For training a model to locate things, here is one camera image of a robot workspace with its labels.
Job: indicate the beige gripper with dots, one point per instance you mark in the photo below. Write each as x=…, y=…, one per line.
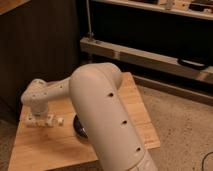
x=40, y=112

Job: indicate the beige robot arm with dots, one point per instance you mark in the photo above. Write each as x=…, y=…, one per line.
x=93, y=90

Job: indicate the black ceramic bowl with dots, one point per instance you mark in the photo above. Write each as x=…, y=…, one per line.
x=80, y=131

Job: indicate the wooden table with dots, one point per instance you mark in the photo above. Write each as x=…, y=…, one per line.
x=42, y=149

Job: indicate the metal pole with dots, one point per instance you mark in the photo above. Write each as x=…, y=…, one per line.
x=90, y=32

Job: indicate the grey metal beam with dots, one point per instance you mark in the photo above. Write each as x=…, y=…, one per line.
x=145, y=59

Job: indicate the wooden shelf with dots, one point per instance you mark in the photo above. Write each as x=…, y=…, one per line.
x=167, y=8

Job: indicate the black handle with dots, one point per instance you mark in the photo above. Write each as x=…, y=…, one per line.
x=192, y=65

